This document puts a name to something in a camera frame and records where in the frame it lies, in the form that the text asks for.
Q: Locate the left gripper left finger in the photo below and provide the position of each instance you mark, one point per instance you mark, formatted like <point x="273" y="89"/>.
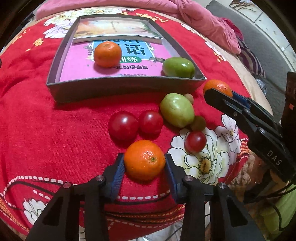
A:
<point x="60" y="218"/>

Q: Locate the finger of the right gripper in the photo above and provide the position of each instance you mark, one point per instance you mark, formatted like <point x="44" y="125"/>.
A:
<point x="245" y="120"/>
<point x="256" y="109"/>

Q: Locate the orange mandarin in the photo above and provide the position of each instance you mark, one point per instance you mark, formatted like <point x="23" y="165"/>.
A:
<point x="219" y="85"/>
<point x="107" y="54"/>
<point x="144" y="160"/>

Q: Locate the small brown longan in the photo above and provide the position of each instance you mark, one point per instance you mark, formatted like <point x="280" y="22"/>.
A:
<point x="198" y="124"/>
<point x="189" y="97"/>

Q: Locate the red cherry tomato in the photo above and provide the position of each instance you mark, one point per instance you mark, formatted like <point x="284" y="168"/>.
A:
<point x="195" y="142"/>
<point x="150" y="122"/>
<point x="123" y="126"/>

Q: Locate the green apple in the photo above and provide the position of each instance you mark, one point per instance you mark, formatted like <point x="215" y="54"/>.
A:
<point x="177" y="110"/>
<point x="178" y="67"/>

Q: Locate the beige bed sheet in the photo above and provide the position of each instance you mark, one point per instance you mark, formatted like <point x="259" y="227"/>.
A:
<point x="208" y="39"/>

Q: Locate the grey padded headboard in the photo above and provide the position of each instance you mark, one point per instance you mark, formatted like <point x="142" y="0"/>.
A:
<point x="273" y="61"/>

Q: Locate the striped dark pillow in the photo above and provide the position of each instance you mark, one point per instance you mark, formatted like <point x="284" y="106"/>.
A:
<point x="249" y="60"/>

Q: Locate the red pillow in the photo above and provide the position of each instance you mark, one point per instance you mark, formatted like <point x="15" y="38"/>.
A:
<point x="237" y="31"/>

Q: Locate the red floral blanket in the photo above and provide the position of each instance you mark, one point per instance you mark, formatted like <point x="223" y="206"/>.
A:
<point x="44" y="144"/>

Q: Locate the pink Chinese workbook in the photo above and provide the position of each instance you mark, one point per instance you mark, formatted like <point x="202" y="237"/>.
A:
<point x="138" y="59"/>

